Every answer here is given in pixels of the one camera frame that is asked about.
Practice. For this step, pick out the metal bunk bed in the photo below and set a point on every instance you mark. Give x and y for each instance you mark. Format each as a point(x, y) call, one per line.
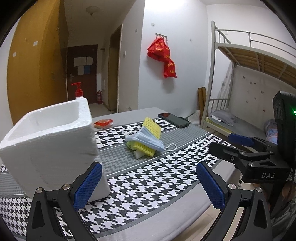
point(246, 70)

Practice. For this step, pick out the white red pump bottle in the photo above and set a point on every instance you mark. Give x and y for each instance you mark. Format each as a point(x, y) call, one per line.
point(78, 91)

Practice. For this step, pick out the red fire extinguisher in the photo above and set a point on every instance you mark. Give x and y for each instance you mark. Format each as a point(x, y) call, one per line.
point(99, 97)

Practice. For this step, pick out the houndstooth table runner cloth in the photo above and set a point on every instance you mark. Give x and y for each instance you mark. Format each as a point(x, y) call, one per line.
point(151, 198)

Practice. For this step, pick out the grey folded clothes on bed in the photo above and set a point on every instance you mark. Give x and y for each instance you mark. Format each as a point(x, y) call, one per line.
point(225, 116)

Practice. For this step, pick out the wooden wardrobe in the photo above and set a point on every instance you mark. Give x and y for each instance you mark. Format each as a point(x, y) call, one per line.
point(36, 74)

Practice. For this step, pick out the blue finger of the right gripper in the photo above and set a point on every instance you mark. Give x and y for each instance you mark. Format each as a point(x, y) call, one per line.
point(228, 153)
point(241, 140)

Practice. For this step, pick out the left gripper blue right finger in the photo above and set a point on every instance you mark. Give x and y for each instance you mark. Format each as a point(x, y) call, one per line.
point(255, 222)

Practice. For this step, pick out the ceiling lamp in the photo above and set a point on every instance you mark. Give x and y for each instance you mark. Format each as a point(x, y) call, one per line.
point(92, 10)

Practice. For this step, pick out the white styrofoam box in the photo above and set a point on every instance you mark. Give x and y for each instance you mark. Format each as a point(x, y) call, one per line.
point(51, 146)

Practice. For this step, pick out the red hanging bags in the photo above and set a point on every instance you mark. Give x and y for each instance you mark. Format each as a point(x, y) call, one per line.
point(159, 50)

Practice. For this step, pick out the white foam strip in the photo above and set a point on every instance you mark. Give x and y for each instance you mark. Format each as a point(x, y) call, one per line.
point(138, 154)

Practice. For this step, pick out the black smartphone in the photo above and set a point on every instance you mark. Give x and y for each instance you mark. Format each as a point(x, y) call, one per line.
point(174, 120)

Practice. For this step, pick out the red snack packet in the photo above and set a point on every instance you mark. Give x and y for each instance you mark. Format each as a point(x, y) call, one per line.
point(103, 124)

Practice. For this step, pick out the dark brown entry door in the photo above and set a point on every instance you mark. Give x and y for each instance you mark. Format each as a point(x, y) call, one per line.
point(81, 66)

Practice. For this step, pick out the yellow foam net sleeve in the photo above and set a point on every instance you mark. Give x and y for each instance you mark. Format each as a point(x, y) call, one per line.
point(156, 131)

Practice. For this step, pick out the blue face mask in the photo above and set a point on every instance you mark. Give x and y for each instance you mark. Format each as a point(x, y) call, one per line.
point(145, 137)

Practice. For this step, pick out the wooden boards against wall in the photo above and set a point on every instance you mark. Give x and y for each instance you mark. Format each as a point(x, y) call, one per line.
point(201, 99)

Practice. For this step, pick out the person's right hand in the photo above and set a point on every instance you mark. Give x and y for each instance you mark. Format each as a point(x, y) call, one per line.
point(287, 194)

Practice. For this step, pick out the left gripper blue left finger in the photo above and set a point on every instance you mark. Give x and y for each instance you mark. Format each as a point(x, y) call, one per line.
point(43, 223)

